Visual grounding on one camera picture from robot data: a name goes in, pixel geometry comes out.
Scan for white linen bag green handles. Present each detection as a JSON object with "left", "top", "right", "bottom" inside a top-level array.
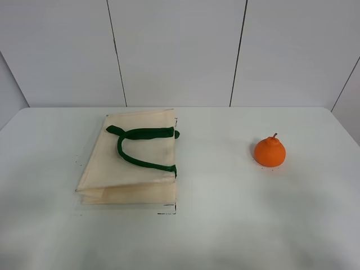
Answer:
[{"left": 75, "top": 109, "right": 179, "bottom": 205}]

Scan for orange with stem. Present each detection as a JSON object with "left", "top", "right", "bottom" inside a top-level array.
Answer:
[{"left": 253, "top": 133, "right": 286, "bottom": 168}]

